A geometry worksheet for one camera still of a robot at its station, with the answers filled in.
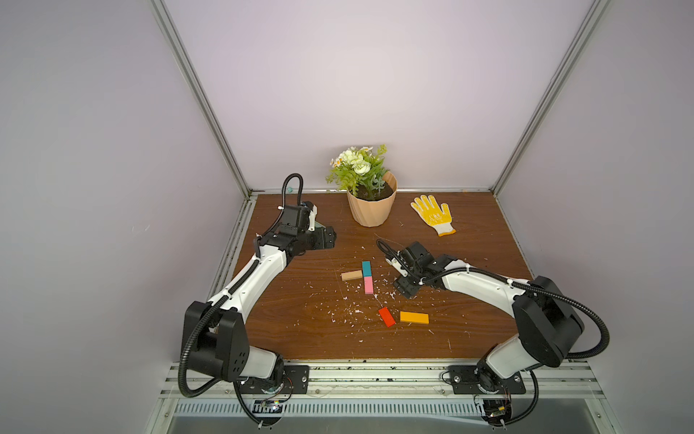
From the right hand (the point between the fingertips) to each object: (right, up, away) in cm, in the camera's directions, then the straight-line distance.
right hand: (406, 274), depth 89 cm
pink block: (-13, -4, +1) cm, 13 cm away
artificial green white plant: (-15, +35, -3) cm, 39 cm away
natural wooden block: (-18, -1, +4) cm, 19 cm away
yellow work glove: (+18, +19, +21) cm, 33 cm away
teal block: (-13, +1, +6) cm, 14 cm away
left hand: (-26, +14, -3) cm, 30 cm away
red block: (-7, -13, -4) cm, 15 cm away
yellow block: (+2, -13, -5) cm, 14 cm away
